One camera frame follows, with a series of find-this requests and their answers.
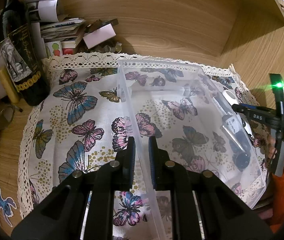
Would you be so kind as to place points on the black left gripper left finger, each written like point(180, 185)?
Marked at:
point(117, 175)

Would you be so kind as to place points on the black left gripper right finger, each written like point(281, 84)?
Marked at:
point(168, 175)

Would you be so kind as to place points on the clear plastic storage bin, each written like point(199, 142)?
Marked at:
point(174, 103)

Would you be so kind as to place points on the right hand holding gripper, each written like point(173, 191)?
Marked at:
point(282, 147)

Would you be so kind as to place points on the butterfly print lace cloth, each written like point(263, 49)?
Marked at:
point(81, 125)

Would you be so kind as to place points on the pile of coins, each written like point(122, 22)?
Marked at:
point(117, 48)

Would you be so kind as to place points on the yellow lip balm tube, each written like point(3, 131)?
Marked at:
point(8, 86)

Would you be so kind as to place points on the pink white small box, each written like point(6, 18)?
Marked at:
point(98, 36)

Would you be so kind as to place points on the fruit print card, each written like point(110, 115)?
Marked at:
point(54, 48)

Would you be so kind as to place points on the stack of papers and booklets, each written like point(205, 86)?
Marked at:
point(69, 32)

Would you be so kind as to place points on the dark wine bottle elephant label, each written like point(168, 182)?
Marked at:
point(18, 52)

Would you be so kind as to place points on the rolled white paper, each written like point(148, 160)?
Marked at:
point(44, 10)

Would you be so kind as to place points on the wire frame eyeglasses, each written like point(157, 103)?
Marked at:
point(7, 114)

